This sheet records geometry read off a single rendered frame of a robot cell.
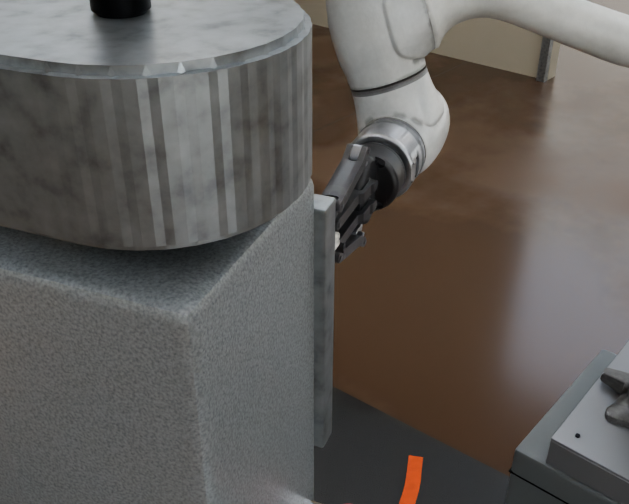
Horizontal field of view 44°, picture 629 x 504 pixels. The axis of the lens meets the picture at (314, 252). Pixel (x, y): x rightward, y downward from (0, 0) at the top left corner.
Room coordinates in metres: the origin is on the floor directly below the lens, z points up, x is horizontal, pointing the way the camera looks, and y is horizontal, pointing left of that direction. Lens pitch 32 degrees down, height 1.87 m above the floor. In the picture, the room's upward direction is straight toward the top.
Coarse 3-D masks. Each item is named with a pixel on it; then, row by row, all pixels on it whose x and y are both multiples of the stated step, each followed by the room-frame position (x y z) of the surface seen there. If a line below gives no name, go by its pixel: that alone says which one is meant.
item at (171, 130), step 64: (0, 0) 0.56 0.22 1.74; (64, 0) 0.56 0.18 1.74; (192, 0) 0.56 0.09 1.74; (256, 0) 0.56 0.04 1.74; (0, 64) 0.44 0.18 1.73; (64, 64) 0.42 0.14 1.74; (128, 64) 0.42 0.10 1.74; (192, 64) 0.43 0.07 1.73; (256, 64) 0.45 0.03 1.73; (0, 128) 0.44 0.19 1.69; (64, 128) 0.42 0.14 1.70; (128, 128) 0.41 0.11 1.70; (192, 128) 0.42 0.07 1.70; (256, 128) 0.44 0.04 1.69; (0, 192) 0.44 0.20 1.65; (64, 192) 0.42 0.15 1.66; (128, 192) 0.41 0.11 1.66; (192, 192) 0.42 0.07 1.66; (256, 192) 0.44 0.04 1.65
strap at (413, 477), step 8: (416, 456) 1.77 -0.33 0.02; (408, 464) 1.73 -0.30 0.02; (416, 464) 1.73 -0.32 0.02; (408, 472) 1.70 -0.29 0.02; (416, 472) 1.70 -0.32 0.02; (408, 480) 1.67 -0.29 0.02; (416, 480) 1.67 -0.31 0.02; (408, 488) 1.64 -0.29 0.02; (416, 488) 1.64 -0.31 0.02; (408, 496) 1.60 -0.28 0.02; (416, 496) 1.60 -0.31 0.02
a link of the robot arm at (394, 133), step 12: (384, 120) 0.90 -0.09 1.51; (396, 120) 0.90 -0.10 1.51; (360, 132) 0.91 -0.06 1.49; (372, 132) 0.86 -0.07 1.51; (384, 132) 0.86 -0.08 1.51; (396, 132) 0.87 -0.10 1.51; (408, 132) 0.88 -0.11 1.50; (360, 144) 0.86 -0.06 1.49; (384, 144) 0.85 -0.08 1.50; (396, 144) 0.85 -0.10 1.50; (408, 144) 0.86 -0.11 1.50; (420, 144) 0.88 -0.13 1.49; (408, 156) 0.84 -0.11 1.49; (420, 156) 0.87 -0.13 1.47; (408, 168) 0.84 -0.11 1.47; (420, 168) 0.87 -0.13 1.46; (408, 180) 0.84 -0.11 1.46
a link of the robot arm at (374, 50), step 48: (336, 0) 0.95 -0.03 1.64; (384, 0) 0.93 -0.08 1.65; (432, 0) 0.94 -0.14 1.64; (480, 0) 0.96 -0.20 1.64; (528, 0) 0.96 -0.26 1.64; (576, 0) 0.97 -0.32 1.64; (336, 48) 0.96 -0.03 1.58; (384, 48) 0.92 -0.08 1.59; (432, 48) 0.95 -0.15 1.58; (576, 48) 0.97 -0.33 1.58; (624, 48) 0.95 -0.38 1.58
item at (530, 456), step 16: (608, 352) 1.32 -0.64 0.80; (592, 368) 1.27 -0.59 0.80; (576, 384) 1.22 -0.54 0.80; (592, 384) 1.22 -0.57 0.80; (560, 400) 1.17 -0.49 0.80; (576, 400) 1.17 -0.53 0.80; (544, 416) 1.13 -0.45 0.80; (560, 416) 1.13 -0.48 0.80; (544, 432) 1.08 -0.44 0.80; (528, 448) 1.04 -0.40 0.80; (544, 448) 1.04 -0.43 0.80; (512, 464) 1.04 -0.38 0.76; (528, 464) 1.02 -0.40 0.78; (544, 464) 1.01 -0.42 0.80; (512, 480) 1.04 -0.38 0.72; (528, 480) 1.02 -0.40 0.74; (544, 480) 1.00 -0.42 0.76; (560, 480) 0.98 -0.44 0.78; (576, 480) 0.97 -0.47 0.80; (512, 496) 1.03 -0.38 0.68; (528, 496) 1.01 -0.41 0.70; (544, 496) 0.99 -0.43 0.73; (560, 496) 0.97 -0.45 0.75; (576, 496) 0.96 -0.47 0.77; (592, 496) 0.94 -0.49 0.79
